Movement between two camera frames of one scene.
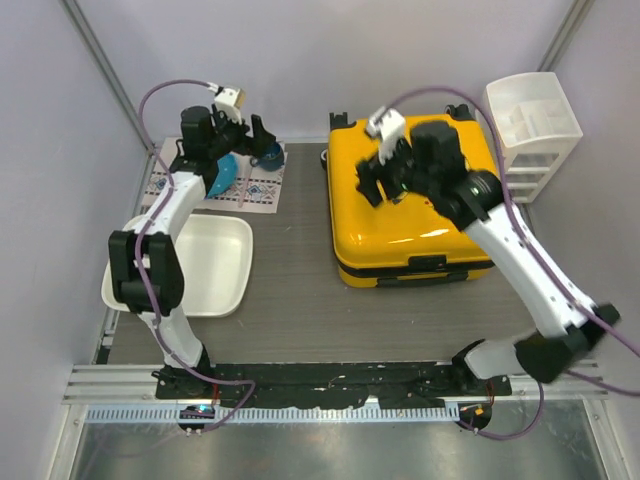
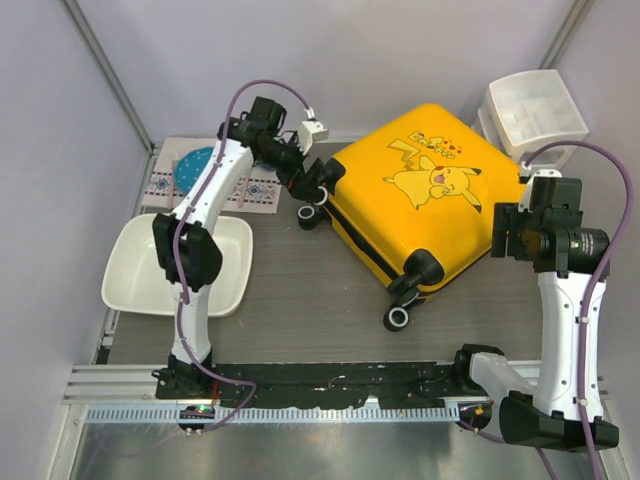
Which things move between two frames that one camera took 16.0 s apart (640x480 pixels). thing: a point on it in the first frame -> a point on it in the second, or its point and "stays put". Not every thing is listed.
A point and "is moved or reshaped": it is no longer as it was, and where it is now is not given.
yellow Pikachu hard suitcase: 403,241 is moved or reshaped
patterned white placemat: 253,188 stays put
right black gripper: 368,170 -> 507,217
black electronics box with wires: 413,384 stays put
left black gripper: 261,139 -> 305,189
